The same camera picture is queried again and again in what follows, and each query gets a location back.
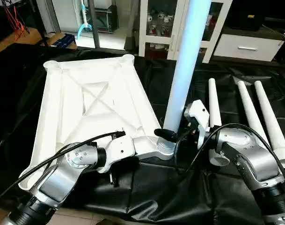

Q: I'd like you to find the white plastic table leg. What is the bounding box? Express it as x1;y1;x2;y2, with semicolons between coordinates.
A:
235;80;277;142
153;0;212;156
207;78;231;167
253;80;285;169

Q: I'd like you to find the white plastic table top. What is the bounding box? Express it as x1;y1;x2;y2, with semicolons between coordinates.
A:
18;53;176;191

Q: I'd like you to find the black work mat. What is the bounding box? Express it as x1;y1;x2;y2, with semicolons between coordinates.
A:
0;45;285;225

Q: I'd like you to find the white low drawer unit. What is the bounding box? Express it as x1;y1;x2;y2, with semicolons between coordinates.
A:
212;28;285;62

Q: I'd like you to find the white glass-door cabinet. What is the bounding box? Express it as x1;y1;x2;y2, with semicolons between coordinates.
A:
138;0;233;64

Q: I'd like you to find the grey metal pole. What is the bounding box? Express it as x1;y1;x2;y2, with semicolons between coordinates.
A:
88;0;101;48

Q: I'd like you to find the blue cardboard box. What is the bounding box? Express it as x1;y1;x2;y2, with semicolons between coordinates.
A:
48;32;78;50

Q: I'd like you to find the red wire bundle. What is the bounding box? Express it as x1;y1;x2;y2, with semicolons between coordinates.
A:
1;0;31;41

